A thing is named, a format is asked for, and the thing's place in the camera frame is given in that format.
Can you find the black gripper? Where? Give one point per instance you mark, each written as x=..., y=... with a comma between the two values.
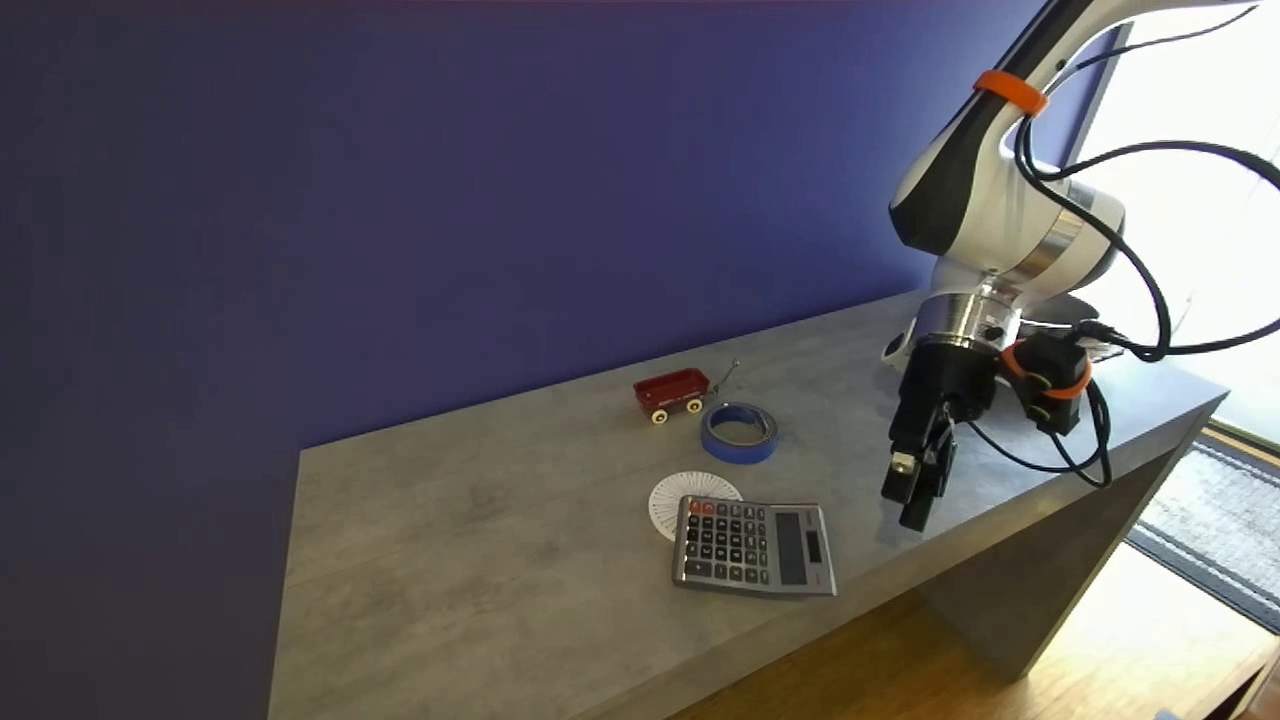
x=944, y=386

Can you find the blue tape roll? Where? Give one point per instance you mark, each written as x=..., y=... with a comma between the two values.
x=738, y=435

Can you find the white round disc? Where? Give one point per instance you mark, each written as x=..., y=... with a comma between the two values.
x=668, y=507

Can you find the grey desk calculator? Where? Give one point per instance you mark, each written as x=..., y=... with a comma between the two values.
x=755, y=546

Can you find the red toy wagon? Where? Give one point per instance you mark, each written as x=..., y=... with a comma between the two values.
x=668, y=394

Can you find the black wrist camera orange band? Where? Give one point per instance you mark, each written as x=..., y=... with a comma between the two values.
x=1050, y=378

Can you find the dark grey floor mat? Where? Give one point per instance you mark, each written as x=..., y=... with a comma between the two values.
x=1218, y=512

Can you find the grey concrete-look table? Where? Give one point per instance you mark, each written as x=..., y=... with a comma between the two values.
x=532, y=532

